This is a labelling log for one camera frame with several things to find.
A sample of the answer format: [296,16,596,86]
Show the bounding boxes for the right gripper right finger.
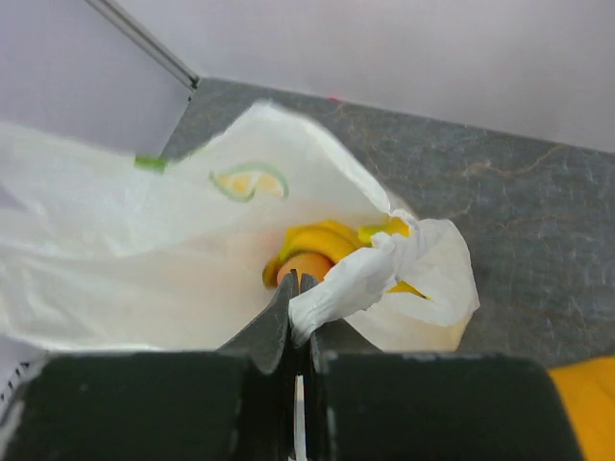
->
[298,273,385,374]

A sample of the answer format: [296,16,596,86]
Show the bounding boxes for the left aluminium frame post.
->
[86,0,201,92]

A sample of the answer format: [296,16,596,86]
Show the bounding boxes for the orange cloth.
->
[549,355,615,461]

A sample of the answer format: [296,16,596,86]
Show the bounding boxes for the white plastic bag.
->
[1,102,480,351]

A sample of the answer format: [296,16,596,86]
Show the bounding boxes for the orange persimmon fruit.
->
[276,253,333,283]

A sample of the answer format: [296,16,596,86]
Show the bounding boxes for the large yellow banana bunch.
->
[262,217,413,288]

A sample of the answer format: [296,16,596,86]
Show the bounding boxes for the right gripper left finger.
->
[216,272,296,375]

